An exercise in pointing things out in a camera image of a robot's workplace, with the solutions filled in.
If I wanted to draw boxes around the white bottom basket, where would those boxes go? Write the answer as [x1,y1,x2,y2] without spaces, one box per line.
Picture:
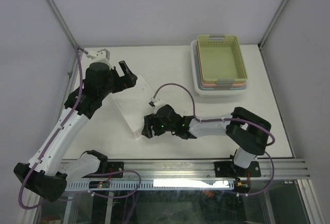
[190,40,249,98]

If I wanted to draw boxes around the white slotted cable duct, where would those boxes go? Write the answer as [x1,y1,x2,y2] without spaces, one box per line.
[65,179,234,191]

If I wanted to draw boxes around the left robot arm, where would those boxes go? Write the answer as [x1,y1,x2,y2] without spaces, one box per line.
[13,60,138,202]

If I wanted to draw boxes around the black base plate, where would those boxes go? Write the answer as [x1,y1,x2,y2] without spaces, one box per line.
[213,161,261,178]
[88,161,124,179]

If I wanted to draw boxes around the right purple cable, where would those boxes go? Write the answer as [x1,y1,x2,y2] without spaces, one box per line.
[154,82,276,198]

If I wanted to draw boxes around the white perforated basket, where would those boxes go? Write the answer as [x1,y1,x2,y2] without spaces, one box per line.
[111,75,153,140]

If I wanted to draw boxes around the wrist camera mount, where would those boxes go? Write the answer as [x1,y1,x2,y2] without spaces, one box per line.
[86,49,111,67]
[148,97,165,113]

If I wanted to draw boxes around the pink perforated basket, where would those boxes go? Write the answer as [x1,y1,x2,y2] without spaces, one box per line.
[196,40,247,88]

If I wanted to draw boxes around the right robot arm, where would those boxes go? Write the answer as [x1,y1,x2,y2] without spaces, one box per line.
[141,104,275,176]

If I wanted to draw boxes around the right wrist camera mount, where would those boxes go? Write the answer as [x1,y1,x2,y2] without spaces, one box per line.
[148,97,165,113]

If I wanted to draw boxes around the aluminium mounting rail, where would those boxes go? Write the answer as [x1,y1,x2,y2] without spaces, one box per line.
[59,159,309,183]

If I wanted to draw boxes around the green perforated basket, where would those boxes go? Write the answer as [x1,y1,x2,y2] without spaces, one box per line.
[197,35,248,83]

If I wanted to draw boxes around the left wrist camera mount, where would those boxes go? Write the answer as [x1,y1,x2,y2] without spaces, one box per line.
[86,49,111,67]

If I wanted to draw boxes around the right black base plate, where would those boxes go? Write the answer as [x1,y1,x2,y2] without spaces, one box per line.
[213,161,261,178]

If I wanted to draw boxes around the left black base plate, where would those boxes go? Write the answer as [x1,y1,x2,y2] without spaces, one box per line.
[88,161,124,179]

